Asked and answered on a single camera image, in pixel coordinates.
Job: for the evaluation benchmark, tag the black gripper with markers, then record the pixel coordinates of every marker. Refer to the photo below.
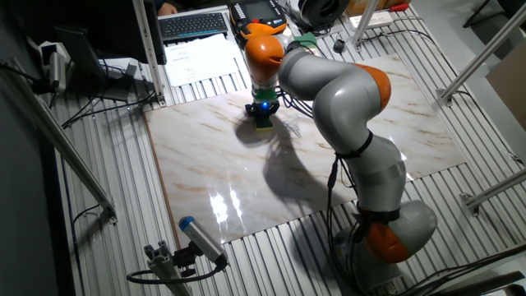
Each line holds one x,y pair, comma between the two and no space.
263,107

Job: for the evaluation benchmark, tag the green yellow sponge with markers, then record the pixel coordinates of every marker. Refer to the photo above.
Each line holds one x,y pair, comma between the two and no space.
264,124

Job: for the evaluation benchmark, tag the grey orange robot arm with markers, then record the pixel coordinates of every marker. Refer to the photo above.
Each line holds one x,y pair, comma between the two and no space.
349,107

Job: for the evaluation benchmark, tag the green white sponge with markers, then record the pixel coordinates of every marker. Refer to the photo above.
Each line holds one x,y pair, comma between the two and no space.
306,39

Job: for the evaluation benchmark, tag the person hand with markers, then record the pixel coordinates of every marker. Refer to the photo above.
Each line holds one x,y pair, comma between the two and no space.
166,9

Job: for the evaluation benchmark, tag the white printed paper sheet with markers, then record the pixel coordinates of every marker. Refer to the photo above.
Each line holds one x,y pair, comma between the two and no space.
201,59

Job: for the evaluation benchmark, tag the marble pattern board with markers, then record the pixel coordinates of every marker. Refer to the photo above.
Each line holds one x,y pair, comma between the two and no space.
205,164

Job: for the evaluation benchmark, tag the orange black teach pendant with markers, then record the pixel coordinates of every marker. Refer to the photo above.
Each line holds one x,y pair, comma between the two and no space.
257,20

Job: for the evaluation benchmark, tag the black plug adapter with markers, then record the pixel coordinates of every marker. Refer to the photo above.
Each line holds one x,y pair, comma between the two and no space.
339,46

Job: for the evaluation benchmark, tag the black keyboard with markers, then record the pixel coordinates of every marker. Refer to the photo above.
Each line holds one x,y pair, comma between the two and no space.
193,25

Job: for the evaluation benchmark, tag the black round spool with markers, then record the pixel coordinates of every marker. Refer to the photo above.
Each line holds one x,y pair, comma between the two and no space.
318,12

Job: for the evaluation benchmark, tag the white power strip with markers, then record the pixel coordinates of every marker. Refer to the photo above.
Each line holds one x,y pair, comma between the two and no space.
380,18

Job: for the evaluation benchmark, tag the brown cardboard box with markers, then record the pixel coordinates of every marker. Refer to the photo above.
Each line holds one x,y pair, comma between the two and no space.
388,3

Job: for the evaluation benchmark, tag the black computer monitor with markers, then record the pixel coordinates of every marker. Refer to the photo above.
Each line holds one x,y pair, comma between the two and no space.
111,33

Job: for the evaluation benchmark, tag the red screwdriver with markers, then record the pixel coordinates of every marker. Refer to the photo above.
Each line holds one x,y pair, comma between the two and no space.
399,7

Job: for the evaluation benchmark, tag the aluminium profile stub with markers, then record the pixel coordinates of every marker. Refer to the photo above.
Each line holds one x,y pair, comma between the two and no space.
164,267

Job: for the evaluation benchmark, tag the brown cardboard panel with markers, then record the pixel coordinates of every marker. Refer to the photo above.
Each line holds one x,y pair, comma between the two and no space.
509,90

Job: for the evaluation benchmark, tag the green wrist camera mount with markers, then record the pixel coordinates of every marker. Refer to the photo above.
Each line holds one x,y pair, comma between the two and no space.
265,95

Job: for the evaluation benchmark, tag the aluminium frame post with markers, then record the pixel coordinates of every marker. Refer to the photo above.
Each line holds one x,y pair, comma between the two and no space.
146,41
363,24

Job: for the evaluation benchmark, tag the silver camera with blue cap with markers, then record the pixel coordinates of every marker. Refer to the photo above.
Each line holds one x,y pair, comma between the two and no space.
201,238

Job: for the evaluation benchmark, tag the black camera ball mount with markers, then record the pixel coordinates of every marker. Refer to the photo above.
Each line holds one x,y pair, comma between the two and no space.
185,258

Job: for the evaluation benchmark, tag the aluminium frame beam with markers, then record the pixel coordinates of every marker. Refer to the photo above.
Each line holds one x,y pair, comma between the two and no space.
485,51
61,144
493,191

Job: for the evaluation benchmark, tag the silver depth camera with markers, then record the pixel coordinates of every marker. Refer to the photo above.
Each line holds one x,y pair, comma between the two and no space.
57,70

